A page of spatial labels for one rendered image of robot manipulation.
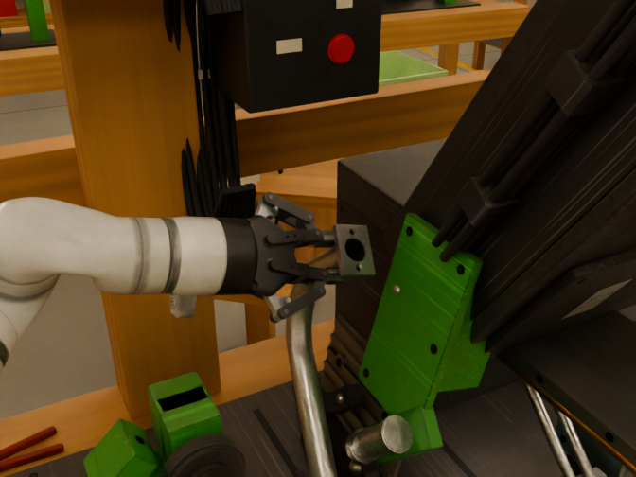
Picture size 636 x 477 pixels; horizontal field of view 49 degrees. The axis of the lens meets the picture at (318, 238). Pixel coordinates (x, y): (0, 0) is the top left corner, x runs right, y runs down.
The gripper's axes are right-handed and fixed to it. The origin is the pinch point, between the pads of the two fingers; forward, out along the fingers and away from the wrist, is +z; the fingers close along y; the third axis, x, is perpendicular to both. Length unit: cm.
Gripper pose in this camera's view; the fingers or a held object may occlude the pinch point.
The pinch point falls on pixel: (336, 256)
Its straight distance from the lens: 74.3
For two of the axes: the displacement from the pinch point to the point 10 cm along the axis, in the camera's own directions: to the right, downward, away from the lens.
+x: -4.9, 3.1, 8.1
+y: -1.4, -9.5, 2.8
